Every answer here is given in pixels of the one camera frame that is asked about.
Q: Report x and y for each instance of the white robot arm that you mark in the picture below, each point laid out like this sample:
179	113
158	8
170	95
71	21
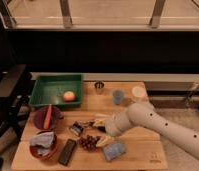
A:
143	114

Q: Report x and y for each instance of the orange carrot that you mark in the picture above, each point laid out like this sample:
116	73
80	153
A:
48	117

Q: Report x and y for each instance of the bunch of red grapes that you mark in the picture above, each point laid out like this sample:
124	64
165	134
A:
89	142

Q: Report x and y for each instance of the grey blue towel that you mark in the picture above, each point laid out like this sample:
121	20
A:
42	142

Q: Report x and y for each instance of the black handled peeler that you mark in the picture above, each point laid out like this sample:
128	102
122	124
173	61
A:
90	124

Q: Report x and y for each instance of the small metal cup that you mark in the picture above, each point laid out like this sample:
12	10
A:
99	87

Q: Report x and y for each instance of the blue plastic cup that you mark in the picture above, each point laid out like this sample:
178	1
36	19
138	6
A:
118	96

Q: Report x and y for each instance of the black chair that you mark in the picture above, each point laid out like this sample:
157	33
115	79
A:
13	92

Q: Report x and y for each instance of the orange bowl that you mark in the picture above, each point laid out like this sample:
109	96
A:
33	150

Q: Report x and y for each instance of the white plastic cup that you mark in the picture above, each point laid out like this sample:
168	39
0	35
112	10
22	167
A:
139	93

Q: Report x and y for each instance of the small metal clip tool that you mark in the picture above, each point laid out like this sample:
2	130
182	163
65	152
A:
76	129

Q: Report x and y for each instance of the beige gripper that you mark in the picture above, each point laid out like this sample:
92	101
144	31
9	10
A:
105	140

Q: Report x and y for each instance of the green plastic tray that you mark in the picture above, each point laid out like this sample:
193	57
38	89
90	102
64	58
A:
49	89

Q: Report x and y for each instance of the apple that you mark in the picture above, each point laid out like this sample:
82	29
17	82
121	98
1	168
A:
69	96

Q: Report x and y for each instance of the blue sponge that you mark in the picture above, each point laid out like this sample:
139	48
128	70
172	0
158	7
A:
114	150

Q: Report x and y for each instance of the black remote control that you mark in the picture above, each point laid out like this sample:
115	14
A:
67	152

